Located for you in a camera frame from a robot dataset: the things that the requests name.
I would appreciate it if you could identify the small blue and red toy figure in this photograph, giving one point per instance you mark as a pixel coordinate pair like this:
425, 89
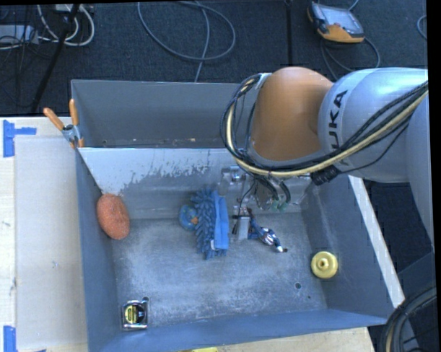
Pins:
267, 236

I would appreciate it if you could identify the blue shaggy wash mitt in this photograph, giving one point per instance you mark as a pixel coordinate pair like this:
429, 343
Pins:
209, 226

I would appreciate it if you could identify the grey metal bin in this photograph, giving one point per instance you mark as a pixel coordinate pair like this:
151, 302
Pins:
224, 283

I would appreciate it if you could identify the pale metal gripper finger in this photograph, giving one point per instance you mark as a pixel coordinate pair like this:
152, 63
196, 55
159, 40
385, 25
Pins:
242, 210
243, 229

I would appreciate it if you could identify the yellow and black tape measure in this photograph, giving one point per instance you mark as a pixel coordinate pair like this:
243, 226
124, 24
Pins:
135, 314

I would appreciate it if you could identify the pale wood flat board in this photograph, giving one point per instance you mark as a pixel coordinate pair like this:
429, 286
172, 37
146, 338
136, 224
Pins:
45, 232

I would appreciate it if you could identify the black cylinder on white bracket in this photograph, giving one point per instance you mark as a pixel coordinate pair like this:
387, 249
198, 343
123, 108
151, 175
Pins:
323, 176

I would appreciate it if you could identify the orange-brown oval scrubber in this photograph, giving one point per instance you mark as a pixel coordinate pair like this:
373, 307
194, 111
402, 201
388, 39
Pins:
113, 217

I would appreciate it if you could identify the yellow round disc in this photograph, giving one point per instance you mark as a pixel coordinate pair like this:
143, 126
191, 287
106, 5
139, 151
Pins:
324, 264

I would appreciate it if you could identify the blue and orange toy animal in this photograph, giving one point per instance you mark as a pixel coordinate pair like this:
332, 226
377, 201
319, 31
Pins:
187, 216

